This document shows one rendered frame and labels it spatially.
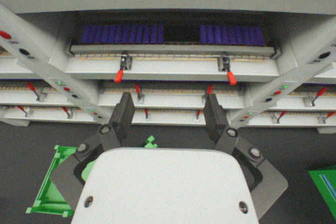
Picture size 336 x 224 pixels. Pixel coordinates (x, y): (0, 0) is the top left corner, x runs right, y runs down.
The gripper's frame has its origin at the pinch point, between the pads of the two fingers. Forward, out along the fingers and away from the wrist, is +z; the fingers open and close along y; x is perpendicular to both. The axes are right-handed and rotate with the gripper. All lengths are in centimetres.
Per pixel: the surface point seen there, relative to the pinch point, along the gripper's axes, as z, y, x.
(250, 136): 28, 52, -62
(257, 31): 29.8, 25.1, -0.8
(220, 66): 20.2, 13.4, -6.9
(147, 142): 15.1, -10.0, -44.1
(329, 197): -4, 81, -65
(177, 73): 19.3, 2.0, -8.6
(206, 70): 20.1, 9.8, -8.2
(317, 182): 3, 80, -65
